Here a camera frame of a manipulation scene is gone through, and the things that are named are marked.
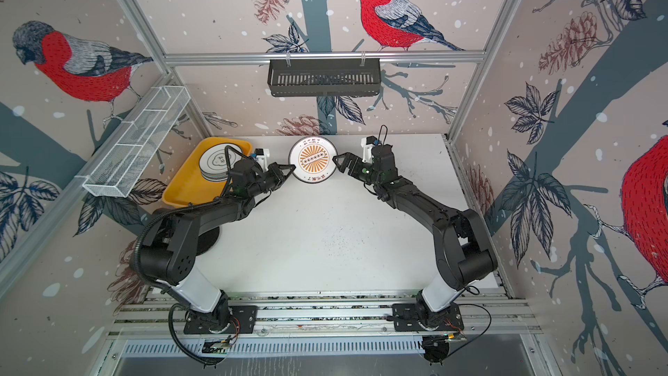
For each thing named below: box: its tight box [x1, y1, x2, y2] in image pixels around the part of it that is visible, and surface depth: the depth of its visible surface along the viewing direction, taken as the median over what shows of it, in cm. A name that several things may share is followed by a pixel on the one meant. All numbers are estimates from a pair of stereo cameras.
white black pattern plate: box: [198, 142, 243, 183], surface depth 109 cm
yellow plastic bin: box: [162, 137, 254, 208], surface depth 105 cm
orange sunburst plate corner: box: [288, 135, 339, 184], surface depth 92 cm
